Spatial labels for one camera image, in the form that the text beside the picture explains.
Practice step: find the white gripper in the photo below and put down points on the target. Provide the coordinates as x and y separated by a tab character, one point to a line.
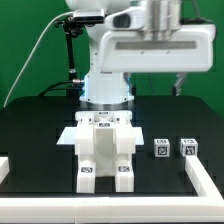
190	49

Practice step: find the white chair seat plate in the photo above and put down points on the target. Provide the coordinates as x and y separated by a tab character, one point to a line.
104	152

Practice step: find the white chair back frame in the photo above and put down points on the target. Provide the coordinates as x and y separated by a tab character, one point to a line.
119	121

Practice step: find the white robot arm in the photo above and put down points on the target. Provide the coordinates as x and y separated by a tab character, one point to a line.
163	18

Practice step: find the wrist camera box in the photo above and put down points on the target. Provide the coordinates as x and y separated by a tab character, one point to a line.
133	18

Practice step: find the grey camera on stand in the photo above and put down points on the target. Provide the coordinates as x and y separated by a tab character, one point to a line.
89	16

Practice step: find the black camera stand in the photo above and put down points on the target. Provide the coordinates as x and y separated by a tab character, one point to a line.
73	28

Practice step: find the white marker base plate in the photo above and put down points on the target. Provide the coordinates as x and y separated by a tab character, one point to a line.
68	136

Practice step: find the white U-shaped obstacle frame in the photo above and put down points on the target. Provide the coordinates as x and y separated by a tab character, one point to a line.
206	206

